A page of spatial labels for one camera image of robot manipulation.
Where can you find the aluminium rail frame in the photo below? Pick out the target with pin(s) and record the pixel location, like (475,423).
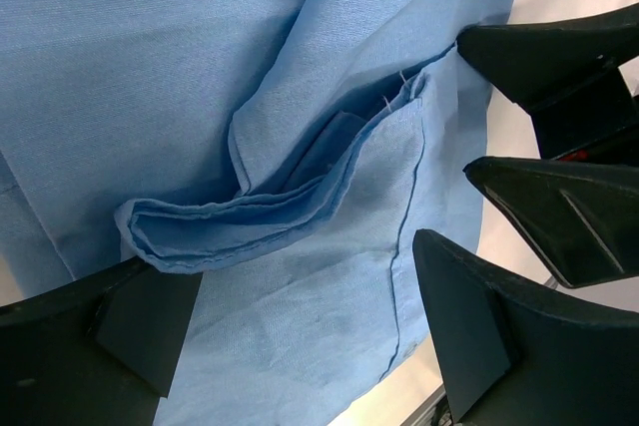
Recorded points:
(433,411)

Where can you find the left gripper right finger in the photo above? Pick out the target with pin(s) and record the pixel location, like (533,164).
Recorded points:
(515,352)

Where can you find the light blue long sleeve shirt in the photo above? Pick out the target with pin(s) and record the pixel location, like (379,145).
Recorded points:
(285,150)

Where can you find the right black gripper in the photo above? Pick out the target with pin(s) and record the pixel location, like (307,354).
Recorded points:
(580,219)

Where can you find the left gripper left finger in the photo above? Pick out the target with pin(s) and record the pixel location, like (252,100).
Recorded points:
(102,350)

